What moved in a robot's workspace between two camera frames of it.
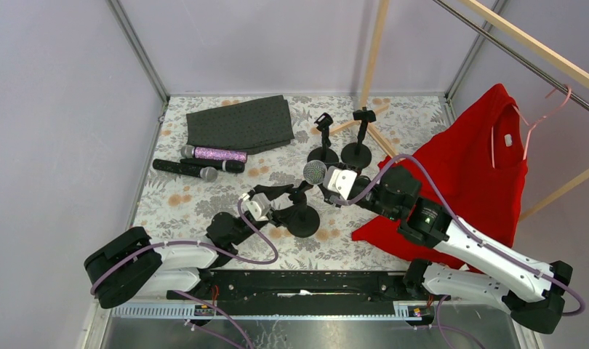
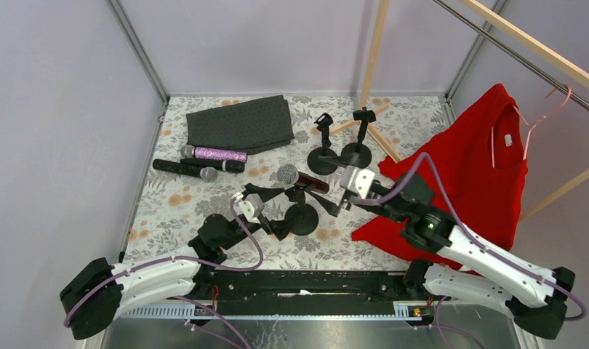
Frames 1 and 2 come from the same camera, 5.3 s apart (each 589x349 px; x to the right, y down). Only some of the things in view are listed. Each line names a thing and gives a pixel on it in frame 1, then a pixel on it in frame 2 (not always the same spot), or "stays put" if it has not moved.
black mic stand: [329, 155] stays put
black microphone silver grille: [315, 172] -> [289, 174]
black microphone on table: [209, 174] stays put
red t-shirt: [473, 166] stays put
